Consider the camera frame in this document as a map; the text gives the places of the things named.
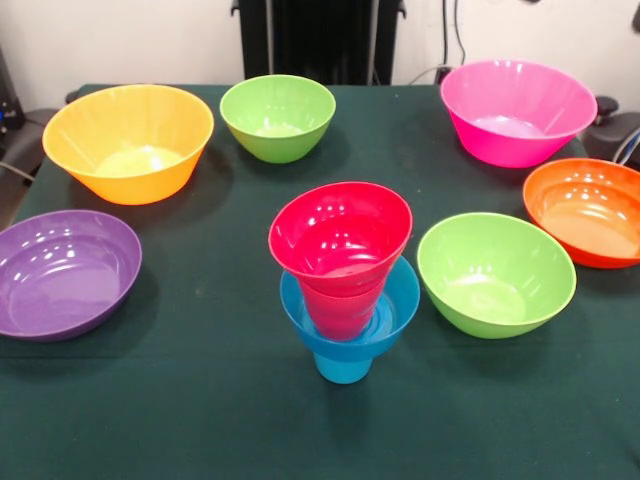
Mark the red bowl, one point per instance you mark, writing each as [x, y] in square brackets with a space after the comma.
[340, 225]

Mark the red cup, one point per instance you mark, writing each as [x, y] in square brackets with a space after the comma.
[340, 315]

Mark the blue bowl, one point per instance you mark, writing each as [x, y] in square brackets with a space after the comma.
[400, 300]

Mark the blue cup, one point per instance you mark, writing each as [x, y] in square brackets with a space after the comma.
[342, 370]

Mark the green bowl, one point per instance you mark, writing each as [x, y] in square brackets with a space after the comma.
[277, 107]
[495, 270]

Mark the pink bowl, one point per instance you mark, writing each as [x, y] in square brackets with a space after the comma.
[520, 100]

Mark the purple bowl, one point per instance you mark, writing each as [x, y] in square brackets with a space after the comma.
[60, 280]

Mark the dark green tablecloth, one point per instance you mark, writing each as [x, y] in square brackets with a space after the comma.
[200, 425]

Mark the yellow bowl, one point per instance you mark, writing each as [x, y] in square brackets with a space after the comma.
[125, 120]

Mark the orange bowl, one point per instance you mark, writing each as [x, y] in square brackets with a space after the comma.
[585, 205]

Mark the black office chair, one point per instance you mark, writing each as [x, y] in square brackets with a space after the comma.
[612, 135]
[30, 135]

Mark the black computer box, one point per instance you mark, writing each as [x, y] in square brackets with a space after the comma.
[10, 100]

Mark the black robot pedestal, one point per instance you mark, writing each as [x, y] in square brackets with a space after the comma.
[320, 40]

